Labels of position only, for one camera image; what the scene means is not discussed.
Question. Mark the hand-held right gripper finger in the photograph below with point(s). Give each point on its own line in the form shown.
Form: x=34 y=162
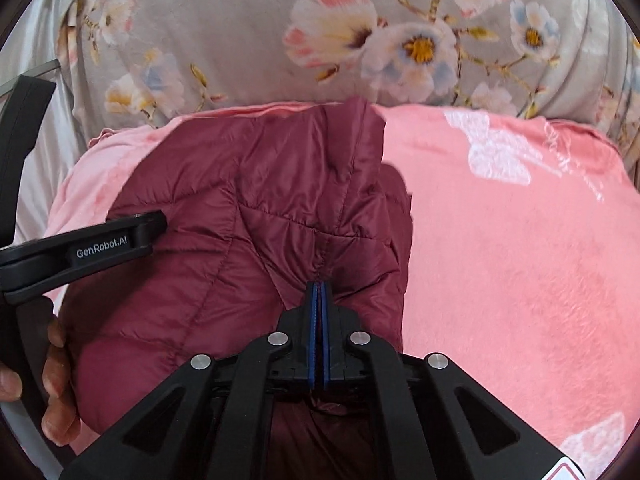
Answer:
x=324 y=330
x=313 y=330

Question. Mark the maroon puffer jacket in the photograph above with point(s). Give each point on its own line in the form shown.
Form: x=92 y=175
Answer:
x=225 y=185

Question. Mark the person's left hand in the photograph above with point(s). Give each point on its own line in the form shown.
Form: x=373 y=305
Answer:
x=60 y=400

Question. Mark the white bed sheet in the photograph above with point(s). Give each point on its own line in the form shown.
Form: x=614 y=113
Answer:
x=40 y=170

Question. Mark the pink blanket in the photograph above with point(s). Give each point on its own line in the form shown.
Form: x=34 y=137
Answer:
x=500 y=260

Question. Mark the grey floral quilt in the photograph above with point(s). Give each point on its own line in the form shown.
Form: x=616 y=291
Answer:
x=225 y=35

